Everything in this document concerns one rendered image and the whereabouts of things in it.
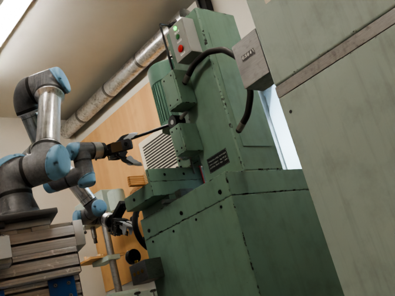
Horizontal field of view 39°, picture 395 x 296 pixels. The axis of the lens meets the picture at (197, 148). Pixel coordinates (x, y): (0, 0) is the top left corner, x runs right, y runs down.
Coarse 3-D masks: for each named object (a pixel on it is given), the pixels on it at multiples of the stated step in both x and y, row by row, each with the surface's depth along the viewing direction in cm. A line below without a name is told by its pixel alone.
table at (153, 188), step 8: (152, 184) 219; (160, 184) 221; (168, 184) 224; (176, 184) 226; (184, 184) 229; (192, 184) 232; (200, 184) 235; (136, 192) 226; (144, 192) 222; (152, 192) 218; (160, 192) 220; (168, 192) 222; (128, 200) 231; (136, 200) 226; (144, 200) 222; (152, 200) 224; (128, 208) 231; (136, 208) 230; (144, 208) 234
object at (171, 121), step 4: (184, 112) 222; (172, 116) 226; (176, 116) 225; (180, 116) 224; (184, 116) 224; (168, 120) 228; (172, 120) 226; (176, 120) 224; (180, 120) 225; (184, 120) 226; (168, 124) 228; (172, 124) 226; (176, 124) 224; (156, 128) 237; (160, 128) 235; (164, 128) 234; (144, 132) 245; (148, 132) 242; (152, 132) 240; (136, 136) 249; (140, 136) 247
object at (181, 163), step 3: (177, 159) 244; (180, 162) 242; (183, 162) 241; (186, 162) 239; (189, 162) 238; (195, 162) 235; (198, 162) 235; (180, 165) 242; (183, 165) 241; (186, 165) 239; (189, 165) 238; (195, 165) 238; (198, 165) 239; (201, 165) 241
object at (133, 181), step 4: (132, 176) 219; (136, 176) 220; (140, 176) 222; (128, 180) 219; (132, 180) 218; (136, 180) 219; (140, 180) 221; (144, 180) 222; (128, 184) 219; (132, 184) 217; (136, 184) 219; (140, 184) 220; (144, 184) 221
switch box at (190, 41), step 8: (176, 24) 222; (184, 24) 219; (192, 24) 222; (184, 32) 219; (192, 32) 220; (176, 40) 222; (184, 40) 219; (192, 40) 218; (176, 48) 222; (184, 48) 219; (192, 48) 216; (200, 48) 219; (176, 56) 222; (184, 56) 219; (192, 56) 220
